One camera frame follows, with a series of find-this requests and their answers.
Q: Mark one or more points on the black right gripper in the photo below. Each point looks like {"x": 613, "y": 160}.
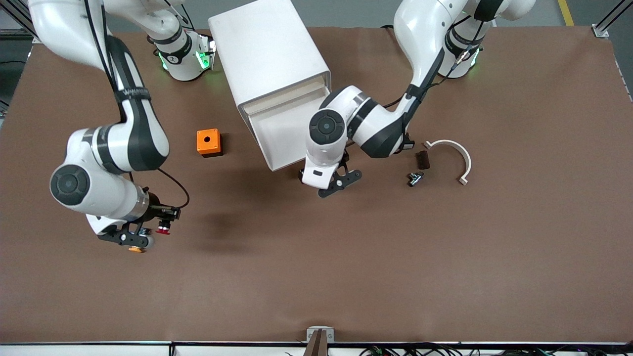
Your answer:
{"x": 157, "y": 211}

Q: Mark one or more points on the red capped push button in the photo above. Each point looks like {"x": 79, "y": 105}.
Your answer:
{"x": 163, "y": 230}

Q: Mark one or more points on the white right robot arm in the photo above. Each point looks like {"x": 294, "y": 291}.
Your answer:
{"x": 128, "y": 143}

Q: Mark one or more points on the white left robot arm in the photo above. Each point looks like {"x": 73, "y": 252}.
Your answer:
{"x": 376, "y": 128}

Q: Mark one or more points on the orange capped push button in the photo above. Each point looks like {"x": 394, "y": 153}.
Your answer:
{"x": 136, "y": 249}

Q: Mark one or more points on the orange button box with hole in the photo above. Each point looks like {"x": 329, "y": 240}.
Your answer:
{"x": 207, "y": 142}

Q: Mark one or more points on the silver metal fitting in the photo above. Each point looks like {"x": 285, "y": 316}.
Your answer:
{"x": 415, "y": 178}

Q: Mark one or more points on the brown ridged block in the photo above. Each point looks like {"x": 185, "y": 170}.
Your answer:
{"x": 423, "y": 160}

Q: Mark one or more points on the white curved plastic clamp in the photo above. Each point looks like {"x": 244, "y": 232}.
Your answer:
{"x": 462, "y": 153}

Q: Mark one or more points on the black table edge rail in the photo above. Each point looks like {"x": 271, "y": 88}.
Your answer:
{"x": 99, "y": 343}

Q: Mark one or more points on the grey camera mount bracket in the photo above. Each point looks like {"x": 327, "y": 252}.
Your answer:
{"x": 320, "y": 333}

